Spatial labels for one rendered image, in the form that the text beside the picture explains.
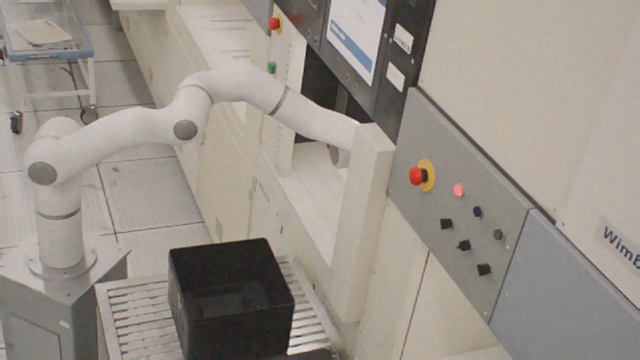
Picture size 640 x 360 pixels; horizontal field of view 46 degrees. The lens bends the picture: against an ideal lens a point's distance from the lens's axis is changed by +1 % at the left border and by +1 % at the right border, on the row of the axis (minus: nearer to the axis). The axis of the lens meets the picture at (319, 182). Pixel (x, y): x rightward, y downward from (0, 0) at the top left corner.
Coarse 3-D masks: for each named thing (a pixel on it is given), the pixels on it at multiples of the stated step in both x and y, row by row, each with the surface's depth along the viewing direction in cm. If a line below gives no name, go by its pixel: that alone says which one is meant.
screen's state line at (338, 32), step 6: (330, 24) 194; (336, 24) 191; (336, 30) 191; (342, 30) 188; (336, 36) 191; (342, 36) 188; (348, 36) 185; (342, 42) 188; (348, 42) 185; (354, 42) 182; (348, 48) 185; (354, 48) 182; (354, 54) 183; (360, 54) 180; (360, 60) 180; (366, 60) 177; (366, 66) 177
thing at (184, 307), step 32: (192, 256) 205; (224, 256) 209; (256, 256) 213; (192, 288) 212; (224, 288) 212; (256, 288) 217; (288, 288) 194; (192, 320) 181; (224, 320) 184; (256, 320) 188; (288, 320) 193; (192, 352) 187; (224, 352) 191; (256, 352) 195
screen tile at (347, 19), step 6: (336, 0) 189; (348, 0) 182; (354, 0) 179; (336, 6) 189; (342, 6) 186; (354, 6) 180; (336, 12) 190; (342, 12) 186; (348, 12) 183; (342, 18) 187; (348, 18) 184; (348, 24) 184
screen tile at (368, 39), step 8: (360, 0) 176; (368, 0) 173; (360, 8) 177; (368, 8) 173; (376, 8) 169; (368, 16) 174; (360, 24) 178; (376, 24) 170; (360, 32) 178; (368, 32) 174; (376, 32) 171; (360, 40) 179; (368, 40) 175; (376, 40) 171; (368, 48) 175
